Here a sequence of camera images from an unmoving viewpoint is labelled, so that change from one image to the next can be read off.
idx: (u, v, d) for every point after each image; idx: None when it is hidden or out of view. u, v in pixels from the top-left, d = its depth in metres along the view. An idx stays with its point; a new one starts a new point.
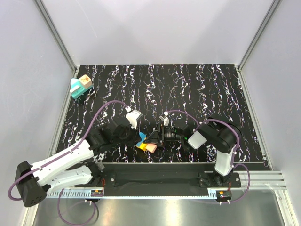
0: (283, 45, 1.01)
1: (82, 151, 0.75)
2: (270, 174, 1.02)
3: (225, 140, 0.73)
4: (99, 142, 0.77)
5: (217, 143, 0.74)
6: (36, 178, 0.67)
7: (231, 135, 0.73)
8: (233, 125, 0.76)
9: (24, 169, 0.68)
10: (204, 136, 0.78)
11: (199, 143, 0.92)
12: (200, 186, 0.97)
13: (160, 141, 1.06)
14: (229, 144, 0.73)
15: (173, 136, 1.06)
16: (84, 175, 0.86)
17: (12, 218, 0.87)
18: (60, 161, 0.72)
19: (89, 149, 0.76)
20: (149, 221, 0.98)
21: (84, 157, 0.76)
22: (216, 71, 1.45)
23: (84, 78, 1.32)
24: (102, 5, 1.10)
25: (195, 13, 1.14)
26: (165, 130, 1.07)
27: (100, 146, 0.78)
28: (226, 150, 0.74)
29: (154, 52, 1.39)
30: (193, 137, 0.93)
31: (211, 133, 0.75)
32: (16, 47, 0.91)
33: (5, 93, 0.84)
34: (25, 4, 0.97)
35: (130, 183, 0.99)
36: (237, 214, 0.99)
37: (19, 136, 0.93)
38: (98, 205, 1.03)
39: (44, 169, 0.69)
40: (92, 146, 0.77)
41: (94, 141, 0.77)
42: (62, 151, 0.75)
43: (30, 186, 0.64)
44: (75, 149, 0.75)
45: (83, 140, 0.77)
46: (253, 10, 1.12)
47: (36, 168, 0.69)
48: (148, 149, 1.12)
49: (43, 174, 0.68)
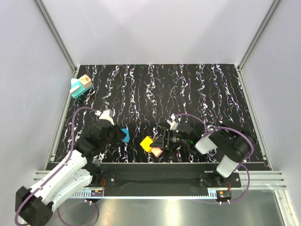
0: (283, 45, 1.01)
1: (75, 160, 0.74)
2: (270, 174, 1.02)
3: (239, 149, 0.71)
4: (90, 149, 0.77)
5: (231, 153, 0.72)
6: (39, 197, 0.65)
7: (244, 144, 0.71)
8: (248, 133, 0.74)
9: (24, 194, 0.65)
10: (217, 144, 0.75)
11: (207, 149, 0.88)
12: (200, 186, 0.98)
13: (165, 146, 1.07)
14: (243, 153, 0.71)
15: (178, 141, 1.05)
16: (83, 178, 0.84)
17: (12, 218, 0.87)
18: (57, 176, 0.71)
19: (82, 157, 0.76)
20: (149, 221, 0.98)
21: (79, 165, 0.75)
22: (216, 71, 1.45)
23: (84, 78, 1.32)
24: (102, 5, 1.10)
25: (195, 13, 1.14)
26: (170, 134, 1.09)
27: (91, 151, 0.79)
28: (240, 160, 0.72)
29: (154, 52, 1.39)
30: (201, 142, 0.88)
31: (225, 143, 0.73)
32: (16, 46, 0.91)
33: (5, 93, 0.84)
34: (25, 4, 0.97)
35: (130, 183, 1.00)
36: (237, 214, 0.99)
37: (19, 136, 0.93)
38: (98, 205, 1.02)
39: (44, 187, 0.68)
40: (83, 153, 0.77)
41: (85, 149, 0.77)
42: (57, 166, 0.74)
43: (35, 207, 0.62)
44: (68, 160, 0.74)
45: (74, 150, 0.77)
46: (253, 10, 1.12)
47: (36, 188, 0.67)
48: (153, 152, 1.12)
49: (45, 191, 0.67)
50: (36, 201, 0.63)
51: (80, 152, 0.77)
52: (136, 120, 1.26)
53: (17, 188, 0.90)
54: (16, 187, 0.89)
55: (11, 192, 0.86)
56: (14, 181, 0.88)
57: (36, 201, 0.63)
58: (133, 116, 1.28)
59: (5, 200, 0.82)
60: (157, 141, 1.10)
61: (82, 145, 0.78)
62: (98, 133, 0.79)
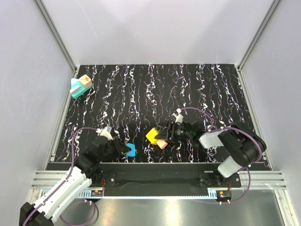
0: (283, 44, 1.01)
1: (76, 176, 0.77)
2: (270, 174, 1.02)
3: (246, 153, 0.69)
4: (89, 165, 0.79)
5: (238, 155, 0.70)
6: (43, 213, 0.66)
7: (253, 149, 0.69)
8: (258, 138, 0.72)
9: (28, 209, 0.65)
10: (225, 144, 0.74)
11: (210, 144, 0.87)
12: (200, 186, 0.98)
13: (170, 138, 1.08)
14: (250, 158, 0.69)
15: (183, 133, 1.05)
16: (82, 183, 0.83)
17: (13, 218, 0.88)
18: (59, 191, 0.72)
19: (81, 173, 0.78)
20: (149, 221, 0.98)
21: (79, 181, 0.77)
22: (216, 71, 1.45)
23: (84, 78, 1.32)
24: (102, 5, 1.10)
25: (196, 13, 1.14)
26: (175, 127, 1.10)
27: (90, 167, 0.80)
28: (245, 164, 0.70)
29: (154, 52, 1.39)
30: (206, 137, 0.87)
31: (233, 145, 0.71)
32: (17, 47, 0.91)
33: (5, 93, 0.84)
34: (25, 4, 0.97)
35: (130, 183, 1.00)
36: (237, 215, 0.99)
37: (19, 136, 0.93)
38: (98, 205, 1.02)
39: (46, 202, 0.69)
40: (83, 169, 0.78)
41: (84, 165, 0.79)
42: (58, 182, 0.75)
43: (39, 222, 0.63)
44: (69, 176, 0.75)
45: (74, 166, 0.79)
46: (253, 10, 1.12)
47: (39, 204, 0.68)
48: (158, 144, 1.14)
49: (48, 207, 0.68)
50: (40, 217, 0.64)
51: (79, 168, 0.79)
52: (136, 120, 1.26)
53: (17, 187, 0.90)
54: (16, 187, 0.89)
55: (11, 192, 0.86)
56: (14, 181, 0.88)
57: (39, 217, 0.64)
58: (133, 116, 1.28)
59: (5, 200, 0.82)
60: (162, 134, 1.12)
61: (82, 161, 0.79)
62: (95, 150, 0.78)
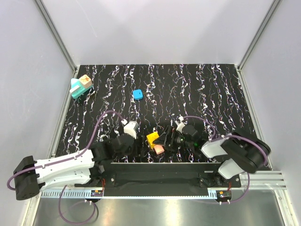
0: (283, 44, 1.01)
1: (84, 160, 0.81)
2: (270, 174, 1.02)
3: (252, 160, 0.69)
4: (102, 156, 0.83)
5: (244, 164, 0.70)
6: (37, 175, 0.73)
7: (258, 155, 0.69)
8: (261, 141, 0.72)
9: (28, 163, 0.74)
10: (229, 153, 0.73)
11: (213, 154, 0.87)
12: (200, 186, 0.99)
13: (169, 144, 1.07)
14: (257, 164, 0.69)
15: (183, 142, 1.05)
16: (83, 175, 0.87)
17: (12, 218, 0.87)
18: (64, 163, 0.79)
19: (91, 160, 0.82)
20: (149, 221, 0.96)
21: (84, 165, 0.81)
22: (216, 71, 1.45)
23: (84, 78, 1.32)
24: (102, 5, 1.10)
25: (196, 13, 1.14)
26: (175, 135, 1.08)
27: (102, 159, 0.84)
28: (252, 171, 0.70)
29: (154, 52, 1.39)
30: (208, 147, 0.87)
31: (238, 153, 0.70)
32: (16, 47, 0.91)
33: (4, 93, 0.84)
34: (25, 4, 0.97)
35: (130, 183, 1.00)
36: (237, 214, 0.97)
37: (19, 136, 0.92)
38: (98, 205, 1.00)
39: (46, 167, 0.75)
40: (95, 157, 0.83)
41: (98, 154, 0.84)
42: (67, 156, 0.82)
43: (28, 182, 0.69)
44: (79, 156, 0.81)
45: (88, 150, 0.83)
46: (253, 10, 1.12)
47: (40, 165, 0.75)
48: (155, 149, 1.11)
49: (44, 172, 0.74)
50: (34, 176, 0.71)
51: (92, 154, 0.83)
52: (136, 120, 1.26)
53: None
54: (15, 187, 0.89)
55: (9, 194, 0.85)
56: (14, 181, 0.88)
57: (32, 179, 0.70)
58: (133, 116, 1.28)
59: (5, 199, 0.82)
60: (160, 139, 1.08)
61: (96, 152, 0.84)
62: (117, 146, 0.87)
